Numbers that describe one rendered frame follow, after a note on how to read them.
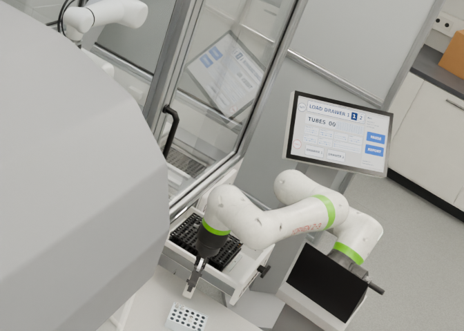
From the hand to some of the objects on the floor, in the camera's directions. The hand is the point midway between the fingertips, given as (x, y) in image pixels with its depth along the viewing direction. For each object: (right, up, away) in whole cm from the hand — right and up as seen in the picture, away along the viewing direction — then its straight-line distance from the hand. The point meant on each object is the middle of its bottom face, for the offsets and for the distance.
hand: (190, 286), depth 208 cm
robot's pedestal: (+25, -73, +85) cm, 115 cm away
